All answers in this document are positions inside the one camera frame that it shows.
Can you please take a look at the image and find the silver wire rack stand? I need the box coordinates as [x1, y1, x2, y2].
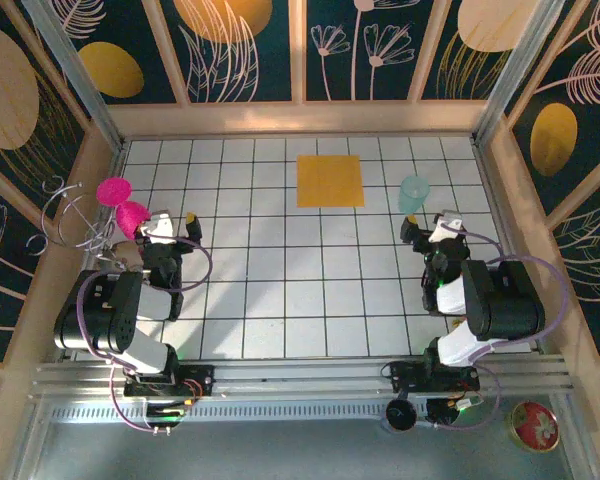
[26, 175, 146, 274]

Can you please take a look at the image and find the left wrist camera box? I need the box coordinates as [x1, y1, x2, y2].
[148, 211, 178, 247]

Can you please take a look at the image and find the black round knob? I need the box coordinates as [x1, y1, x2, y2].
[384, 398, 419, 432]

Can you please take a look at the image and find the aluminium mounting rail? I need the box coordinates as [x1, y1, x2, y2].
[29, 353, 576, 401]

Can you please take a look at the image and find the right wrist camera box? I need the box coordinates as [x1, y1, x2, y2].
[431, 210, 465, 245]

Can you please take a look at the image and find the yellow cloth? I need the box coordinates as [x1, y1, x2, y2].
[296, 155, 366, 208]

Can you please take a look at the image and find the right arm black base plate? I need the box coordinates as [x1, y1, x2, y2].
[382, 360, 481, 394]

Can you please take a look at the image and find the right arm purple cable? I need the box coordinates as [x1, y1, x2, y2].
[432, 224, 571, 432]

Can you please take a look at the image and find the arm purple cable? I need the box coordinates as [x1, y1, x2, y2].
[77, 227, 215, 437]
[432, 224, 571, 432]

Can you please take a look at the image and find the pink plastic goblet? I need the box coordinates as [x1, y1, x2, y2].
[96, 176, 154, 240]

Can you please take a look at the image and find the aluminium frame post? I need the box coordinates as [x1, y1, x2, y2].
[21, 0, 127, 151]
[472, 0, 566, 146]

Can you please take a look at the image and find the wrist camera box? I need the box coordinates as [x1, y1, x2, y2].
[431, 210, 465, 245]
[148, 211, 178, 247]

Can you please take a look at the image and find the aluminium side rail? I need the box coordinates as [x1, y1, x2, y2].
[79, 142, 129, 271]
[472, 139, 549, 354]

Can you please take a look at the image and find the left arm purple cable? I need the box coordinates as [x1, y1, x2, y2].
[77, 227, 215, 437]

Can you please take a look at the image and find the red round tin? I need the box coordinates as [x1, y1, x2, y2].
[509, 401, 561, 454]

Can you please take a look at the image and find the perforated metal cable tray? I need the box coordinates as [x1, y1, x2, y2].
[47, 402, 391, 425]

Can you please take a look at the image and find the teal translucent plastic cup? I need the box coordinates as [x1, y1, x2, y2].
[397, 175, 431, 215]

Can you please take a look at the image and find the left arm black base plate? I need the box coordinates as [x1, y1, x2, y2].
[123, 363, 216, 399]

